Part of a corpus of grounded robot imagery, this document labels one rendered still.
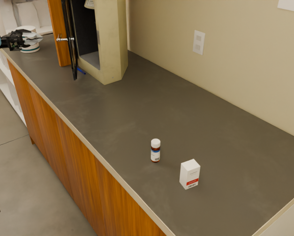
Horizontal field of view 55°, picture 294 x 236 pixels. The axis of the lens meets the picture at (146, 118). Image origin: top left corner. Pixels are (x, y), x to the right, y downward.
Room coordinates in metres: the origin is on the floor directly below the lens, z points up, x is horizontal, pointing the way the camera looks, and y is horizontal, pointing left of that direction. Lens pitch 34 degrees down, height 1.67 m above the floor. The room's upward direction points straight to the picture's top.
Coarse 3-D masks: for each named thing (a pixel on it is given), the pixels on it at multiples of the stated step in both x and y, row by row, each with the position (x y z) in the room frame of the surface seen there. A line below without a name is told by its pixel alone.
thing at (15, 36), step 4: (12, 32) 1.37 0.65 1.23; (16, 32) 1.36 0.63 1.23; (8, 36) 1.30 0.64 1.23; (12, 36) 1.30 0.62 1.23; (16, 36) 1.31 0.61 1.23; (20, 36) 1.36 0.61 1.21; (4, 40) 1.32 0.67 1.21; (8, 40) 1.30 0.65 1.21; (12, 40) 1.30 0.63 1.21; (16, 40) 1.31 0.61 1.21; (20, 40) 1.35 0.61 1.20; (4, 44) 1.32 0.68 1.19; (8, 44) 1.30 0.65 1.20; (12, 44) 1.32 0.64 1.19; (16, 44) 1.32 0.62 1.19; (20, 44) 1.32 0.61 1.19; (0, 48) 1.33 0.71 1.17; (12, 48) 1.32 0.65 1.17; (20, 48) 1.33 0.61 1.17
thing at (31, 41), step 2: (28, 38) 1.38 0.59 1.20; (34, 38) 1.38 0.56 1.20; (36, 38) 1.39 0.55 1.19; (38, 38) 1.38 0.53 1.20; (40, 38) 1.38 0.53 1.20; (42, 38) 1.38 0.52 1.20; (26, 40) 1.37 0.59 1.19; (28, 40) 1.37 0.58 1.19; (30, 40) 1.37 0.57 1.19; (32, 40) 1.38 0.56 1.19; (34, 40) 1.38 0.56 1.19; (36, 40) 1.38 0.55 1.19; (38, 40) 1.38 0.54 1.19; (40, 40) 1.38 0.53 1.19; (26, 42) 1.37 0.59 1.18; (28, 42) 1.37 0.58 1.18; (30, 42) 1.36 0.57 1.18; (32, 42) 1.36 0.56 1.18; (34, 42) 1.36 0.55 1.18; (36, 42) 1.36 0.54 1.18; (26, 44) 1.37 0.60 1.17; (28, 44) 1.37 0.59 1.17; (30, 44) 1.34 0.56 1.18; (32, 44) 1.34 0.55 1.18; (34, 44) 1.34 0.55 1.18
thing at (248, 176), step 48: (48, 48) 1.93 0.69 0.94; (48, 96) 1.25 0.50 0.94; (96, 96) 1.25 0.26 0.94; (144, 96) 1.25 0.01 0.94; (192, 96) 1.25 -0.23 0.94; (96, 144) 0.87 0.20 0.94; (144, 144) 0.87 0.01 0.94; (192, 144) 0.87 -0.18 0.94; (240, 144) 0.87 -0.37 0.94; (288, 144) 0.87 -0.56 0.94; (144, 192) 0.63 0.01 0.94; (192, 192) 0.63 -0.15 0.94; (240, 192) 0.63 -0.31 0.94; (288, 192) 0.63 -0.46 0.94
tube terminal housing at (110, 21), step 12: (96, 0) 1.38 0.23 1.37; (108, 0) 1.41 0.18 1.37; (120, 0) 1.51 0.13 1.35; (72, 12) 1.61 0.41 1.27; (96, 12) 1.39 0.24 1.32; (108, 12) 1.41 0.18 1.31; (120, 12) 1.50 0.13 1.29; (96, 24) 1.40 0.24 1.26; (108, 24) 1.41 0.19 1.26; (120, 24) 1.48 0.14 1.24; (108, 36) 1.40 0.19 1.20; (120, 36) 1.47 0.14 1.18; (108, 48) 1.40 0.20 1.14; (120, 48) 1.45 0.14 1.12; (84, 60) 1.55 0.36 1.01; (108, 60) 1.40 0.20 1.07; (120, 60) 1.44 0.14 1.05; (96, 72) 1.44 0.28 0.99; (108, 72) 1.39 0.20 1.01; (120, 72) 1.44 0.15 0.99
